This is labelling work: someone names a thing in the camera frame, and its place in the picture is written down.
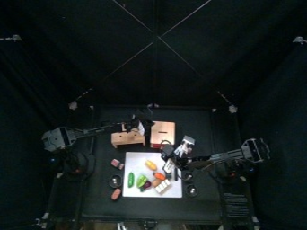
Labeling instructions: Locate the yellow toy corn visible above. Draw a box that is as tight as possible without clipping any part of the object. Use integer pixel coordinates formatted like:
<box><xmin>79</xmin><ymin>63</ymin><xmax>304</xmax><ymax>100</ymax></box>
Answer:
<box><xmin>144</xmin><ymin>160</ymin><xmax>158</xmax><ymax>172</ymax></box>

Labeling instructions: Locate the small black bowl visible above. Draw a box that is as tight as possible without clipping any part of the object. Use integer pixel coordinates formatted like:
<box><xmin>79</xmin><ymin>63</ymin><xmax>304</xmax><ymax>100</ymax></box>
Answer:
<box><xmin>107</xmin><ymin>174</ymin><xmax>124</xmax><ymax>188</ymax></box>
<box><xmin>181</xmin><ymin>171</ymin><xmax>194</xmax><ymax>183</ymax></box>
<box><xmin>184</xmin><ymin>184</ymin><xmax>198</xmax><ymax>197</ymax></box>

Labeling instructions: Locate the white sliced toy block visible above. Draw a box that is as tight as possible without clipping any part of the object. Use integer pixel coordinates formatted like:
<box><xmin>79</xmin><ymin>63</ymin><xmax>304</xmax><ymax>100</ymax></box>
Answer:
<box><xmin>153</xmin><ymin>179</ymin><xmax>172</xmax><ymax>195</ymax></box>

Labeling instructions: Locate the small wooden stool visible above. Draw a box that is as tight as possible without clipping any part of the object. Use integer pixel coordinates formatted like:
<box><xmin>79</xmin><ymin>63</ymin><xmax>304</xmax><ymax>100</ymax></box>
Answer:
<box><xmin>110</xmin><ymin>130</ymin><xmax>148</xmax><ymax>149</ymax></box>

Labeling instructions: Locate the wooden box with red drawer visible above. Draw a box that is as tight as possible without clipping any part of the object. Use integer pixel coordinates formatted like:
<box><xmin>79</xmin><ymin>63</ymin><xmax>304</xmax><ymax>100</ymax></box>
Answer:
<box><xmin>148</xmin><ymin>120</ymin><xmax>177</xmax><ymax>150</ymax></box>

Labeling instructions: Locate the purple toy eggplant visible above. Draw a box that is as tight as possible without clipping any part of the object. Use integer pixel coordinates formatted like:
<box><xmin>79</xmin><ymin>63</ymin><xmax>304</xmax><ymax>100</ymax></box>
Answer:
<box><xmin>138</xmin><ymin>181</ymin><xmax>153</xmax><ymax>192</ymax></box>

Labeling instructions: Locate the pink toy sausage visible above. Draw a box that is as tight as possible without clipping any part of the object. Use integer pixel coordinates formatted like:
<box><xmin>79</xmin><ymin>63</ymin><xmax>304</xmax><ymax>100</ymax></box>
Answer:
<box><xmin>110</xmin><ymin>188</ymin><xmax>122</xmax><ymax>201</ymax></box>

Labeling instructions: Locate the white text label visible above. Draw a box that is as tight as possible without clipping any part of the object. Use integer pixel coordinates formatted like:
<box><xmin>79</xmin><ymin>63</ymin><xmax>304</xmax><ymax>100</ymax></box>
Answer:
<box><xmin>221</xmin><ymin>192</ymin><xmax>250</xmax><ymax>219</ymax></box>

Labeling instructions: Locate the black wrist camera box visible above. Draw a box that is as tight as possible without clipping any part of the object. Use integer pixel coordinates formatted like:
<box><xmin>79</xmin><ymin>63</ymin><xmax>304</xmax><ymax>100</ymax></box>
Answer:
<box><xmin>158</xmin><ymin>144</ymin><xmax>176</xmax><ymax>157</ymax></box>

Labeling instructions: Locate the thin white cord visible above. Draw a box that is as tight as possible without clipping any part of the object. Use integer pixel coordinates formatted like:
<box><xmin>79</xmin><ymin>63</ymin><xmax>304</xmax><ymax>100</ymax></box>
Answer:
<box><xmin>112</xmin><ymin>0</ymin><xmax>234</xmax><ymax>107</ymax></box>
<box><xmin>75</xmin><ymin>0</ymin><xmax>212</xmax><ymax>102</ymax></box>

